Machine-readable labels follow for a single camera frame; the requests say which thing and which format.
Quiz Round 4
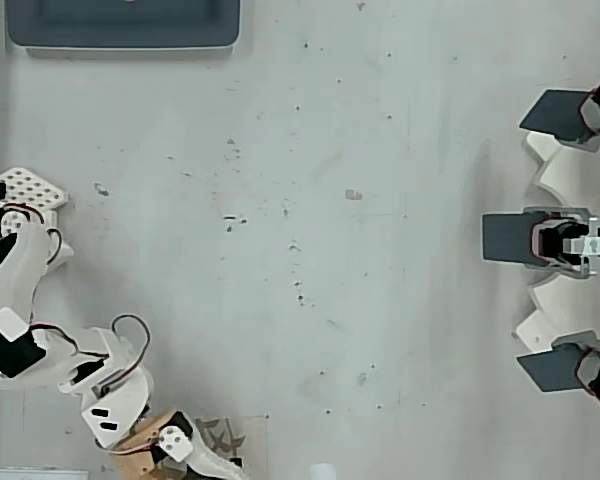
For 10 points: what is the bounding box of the white flat box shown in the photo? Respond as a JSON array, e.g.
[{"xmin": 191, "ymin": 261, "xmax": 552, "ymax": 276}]
[{"xmin": 0, "ymin": 466, "xmax": 89, "ymax": 480}]

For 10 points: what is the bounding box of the printed paper mat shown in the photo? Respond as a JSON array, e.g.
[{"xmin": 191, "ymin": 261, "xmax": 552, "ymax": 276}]
[{"xmin": 194, "ymin": 414, "xmax": 271, "ymax": 480}]

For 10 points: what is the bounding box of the grey-blue plastic tray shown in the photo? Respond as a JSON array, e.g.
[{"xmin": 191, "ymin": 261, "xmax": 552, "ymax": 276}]
[{"xmin": 4, "ymin": 0, "xmax": 243, "ymax": 57}]

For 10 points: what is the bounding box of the black and red arm cable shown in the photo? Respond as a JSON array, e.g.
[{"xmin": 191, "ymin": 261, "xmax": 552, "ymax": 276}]
[{"xmin": 29, "ymin": 313, "xmax": 153, "ymax": 399}]

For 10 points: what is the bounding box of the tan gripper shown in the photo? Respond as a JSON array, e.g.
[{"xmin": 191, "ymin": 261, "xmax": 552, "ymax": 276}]
[{"xmin": 110, "ymin": 409, "xmax": 247, "ymax": 480}]

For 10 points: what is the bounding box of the white gear-shaped fixture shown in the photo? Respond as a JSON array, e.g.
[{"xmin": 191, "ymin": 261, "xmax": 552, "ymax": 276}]
[{"xmin": 511, "ymin": 129, "xmax": 600, "ymax": 362}]

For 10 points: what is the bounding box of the dark paddle servo unit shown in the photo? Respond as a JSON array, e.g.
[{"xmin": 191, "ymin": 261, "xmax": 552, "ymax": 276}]
[
  {"xmin": 514, "ymin": 329, "xmax": 600, "ymax": 410},
  {"xmin": 481, "ymin": 206, "xmax": 600, "ymax": 279},
  {"xmin": 518, "ymin": 74, "xmax": 600, "ymax": 152}
]

